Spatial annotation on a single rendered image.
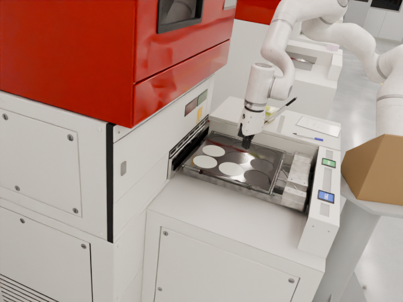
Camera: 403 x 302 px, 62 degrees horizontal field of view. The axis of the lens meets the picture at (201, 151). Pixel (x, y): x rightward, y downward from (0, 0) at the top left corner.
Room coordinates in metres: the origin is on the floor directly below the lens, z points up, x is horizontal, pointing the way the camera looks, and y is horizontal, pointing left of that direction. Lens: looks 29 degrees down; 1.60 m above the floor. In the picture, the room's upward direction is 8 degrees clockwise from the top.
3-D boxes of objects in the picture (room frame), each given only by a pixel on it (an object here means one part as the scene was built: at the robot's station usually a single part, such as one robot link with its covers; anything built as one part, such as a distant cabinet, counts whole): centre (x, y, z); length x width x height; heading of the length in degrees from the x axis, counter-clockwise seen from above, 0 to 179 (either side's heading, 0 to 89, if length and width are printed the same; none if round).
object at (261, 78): (1.21, -0.18, 1.25); 0.09 x 0.08 x 0.13; 72
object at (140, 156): (1.14, 0.11, 1.02); 0.82 x 0.03 x 0.40; 163
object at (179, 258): (1.31, -0.28, 0.41); 0.97 x 0.64 x 0.82; 163
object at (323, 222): (1.09, -0.48, 0.89); 0.55 x 0.09 x 0.14; 163
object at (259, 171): (1.26, -0.16, 0.90); 0.34 x 0.34 x 0.01; 73
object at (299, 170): (1.20, -0.41, 0.87); 0.36 x 0.08 x 0.03; 163
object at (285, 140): (1.60, -0.36, 0.89); 0.62 x 0.35 x 0.14; 73
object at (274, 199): (1.13, -0.18, 0.84); 0.50 x 0.02 x 0.03; 73
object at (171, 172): (1.31, 0.05, 0.89); 0.44 x 0.02 x 0.10; 163
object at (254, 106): (1.21, -0.17, 1.17); 0.09 x 0.08 x 0.03; 130
